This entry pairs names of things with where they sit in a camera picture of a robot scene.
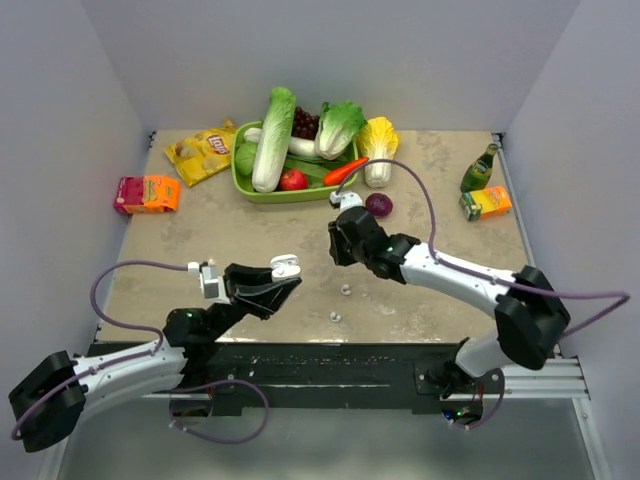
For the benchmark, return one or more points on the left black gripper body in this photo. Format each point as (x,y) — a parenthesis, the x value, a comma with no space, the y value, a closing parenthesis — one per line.
(235,310)

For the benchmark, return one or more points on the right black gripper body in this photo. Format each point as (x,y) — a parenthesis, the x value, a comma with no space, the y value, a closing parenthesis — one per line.
(345,253)

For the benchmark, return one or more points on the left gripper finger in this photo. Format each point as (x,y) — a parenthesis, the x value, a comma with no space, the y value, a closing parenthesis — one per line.
(264,297)
(262,275)

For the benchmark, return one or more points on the white gold-rimmed charging case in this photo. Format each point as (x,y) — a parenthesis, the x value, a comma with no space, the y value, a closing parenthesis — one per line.
(285,267)

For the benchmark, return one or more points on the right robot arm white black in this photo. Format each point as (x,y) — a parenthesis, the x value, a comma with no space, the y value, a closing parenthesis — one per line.
(528,325)

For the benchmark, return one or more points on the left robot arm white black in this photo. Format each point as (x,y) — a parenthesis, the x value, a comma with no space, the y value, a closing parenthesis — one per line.
(49,402)

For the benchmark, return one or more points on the purple onion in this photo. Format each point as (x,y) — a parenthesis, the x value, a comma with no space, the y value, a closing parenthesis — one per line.
(379,205)

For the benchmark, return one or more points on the orange carrot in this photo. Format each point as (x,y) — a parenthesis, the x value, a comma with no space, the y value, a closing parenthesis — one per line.
(338,175)

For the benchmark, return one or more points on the green leafy vegetable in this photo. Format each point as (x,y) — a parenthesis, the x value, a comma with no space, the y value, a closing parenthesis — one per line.
(315,169)

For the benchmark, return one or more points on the red apple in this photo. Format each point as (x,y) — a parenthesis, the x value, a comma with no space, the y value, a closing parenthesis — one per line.
(293,180)

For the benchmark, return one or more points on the green plastic tray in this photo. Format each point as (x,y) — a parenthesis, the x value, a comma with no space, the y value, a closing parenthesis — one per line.
(243,184)

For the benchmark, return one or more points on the yellow cabbage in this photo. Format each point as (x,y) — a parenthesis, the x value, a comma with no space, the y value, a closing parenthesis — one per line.
(378,140)

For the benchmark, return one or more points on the white radish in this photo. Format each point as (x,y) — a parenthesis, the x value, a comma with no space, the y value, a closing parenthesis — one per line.
(297,146)

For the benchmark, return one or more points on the green round vegetable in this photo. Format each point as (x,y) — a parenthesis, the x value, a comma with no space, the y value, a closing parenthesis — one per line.
(245,157)

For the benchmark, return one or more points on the long napa cabbage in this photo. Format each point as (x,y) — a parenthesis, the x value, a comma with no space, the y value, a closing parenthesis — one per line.
(274,140)

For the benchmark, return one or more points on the green lettuce head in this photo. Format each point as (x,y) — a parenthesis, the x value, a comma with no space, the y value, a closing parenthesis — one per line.
(338,125)

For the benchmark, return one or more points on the dark purple grapes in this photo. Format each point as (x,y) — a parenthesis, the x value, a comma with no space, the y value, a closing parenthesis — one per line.
(305,125)

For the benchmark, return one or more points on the yellow Lays chips bag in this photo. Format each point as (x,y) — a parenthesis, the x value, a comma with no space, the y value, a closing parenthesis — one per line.
(198,157)

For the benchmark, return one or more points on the pink orange snack box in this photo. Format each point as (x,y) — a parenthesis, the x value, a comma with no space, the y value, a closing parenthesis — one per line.
(147,194)

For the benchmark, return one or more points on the green glass bottle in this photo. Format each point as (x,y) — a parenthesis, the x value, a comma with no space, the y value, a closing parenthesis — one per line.
(479,172)

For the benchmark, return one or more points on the orange green juice carton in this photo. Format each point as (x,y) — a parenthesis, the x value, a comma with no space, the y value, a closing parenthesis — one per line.
(486,203)

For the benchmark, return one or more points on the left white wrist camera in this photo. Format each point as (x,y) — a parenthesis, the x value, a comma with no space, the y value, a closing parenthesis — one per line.
(208,277)

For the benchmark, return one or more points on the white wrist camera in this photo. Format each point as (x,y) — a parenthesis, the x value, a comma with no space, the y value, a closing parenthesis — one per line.
(345,200)
(208,277)

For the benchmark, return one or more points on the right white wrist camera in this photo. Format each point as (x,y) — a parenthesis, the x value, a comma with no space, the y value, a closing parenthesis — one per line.
(345,200)

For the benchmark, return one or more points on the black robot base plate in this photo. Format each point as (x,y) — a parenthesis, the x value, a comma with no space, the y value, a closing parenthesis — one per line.
(333,376)

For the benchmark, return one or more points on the aluminium frame rail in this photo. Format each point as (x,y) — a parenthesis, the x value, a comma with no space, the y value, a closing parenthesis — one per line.
(558,379)

